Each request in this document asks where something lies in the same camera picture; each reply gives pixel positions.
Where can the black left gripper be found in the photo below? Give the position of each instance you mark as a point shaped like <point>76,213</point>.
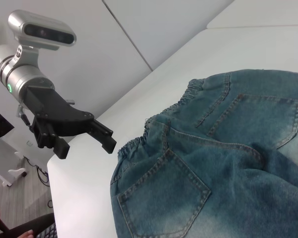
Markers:
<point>57,116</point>

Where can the checkered dark keyboard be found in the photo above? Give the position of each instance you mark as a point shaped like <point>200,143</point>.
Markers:
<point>48,231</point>

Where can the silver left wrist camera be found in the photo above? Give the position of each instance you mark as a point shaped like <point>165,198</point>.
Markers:
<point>47,32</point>

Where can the white wall socket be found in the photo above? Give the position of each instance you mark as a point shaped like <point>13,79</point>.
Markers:
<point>29,143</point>

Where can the blue denim shorts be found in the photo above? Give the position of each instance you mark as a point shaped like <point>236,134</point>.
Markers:
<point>213,161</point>

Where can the white stand base with caster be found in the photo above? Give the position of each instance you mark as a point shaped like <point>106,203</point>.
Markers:
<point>7,171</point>

